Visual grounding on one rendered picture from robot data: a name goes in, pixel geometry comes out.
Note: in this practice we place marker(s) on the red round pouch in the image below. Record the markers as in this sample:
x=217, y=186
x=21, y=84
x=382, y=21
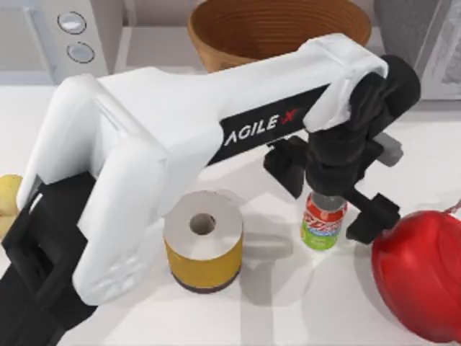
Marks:
x=417, y=274

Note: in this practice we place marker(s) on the round microwave knob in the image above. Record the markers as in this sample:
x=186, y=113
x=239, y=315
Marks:
x=72, y=21
x=81, y=52

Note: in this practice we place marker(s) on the pale microwave oven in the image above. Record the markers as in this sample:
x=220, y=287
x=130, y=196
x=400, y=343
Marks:
x=36, y=39

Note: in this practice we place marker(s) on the red and green can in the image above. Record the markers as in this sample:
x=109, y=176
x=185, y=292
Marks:
x=320, y=230

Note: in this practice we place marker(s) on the brown ribbed basket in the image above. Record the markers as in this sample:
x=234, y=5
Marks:
x=223, y=39

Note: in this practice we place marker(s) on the grey cabinet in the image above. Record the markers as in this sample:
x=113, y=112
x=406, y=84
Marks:
x=439, y=43

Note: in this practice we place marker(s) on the paper roll with yellow wrapper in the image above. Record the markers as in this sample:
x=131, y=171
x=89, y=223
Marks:
x=201, y=259

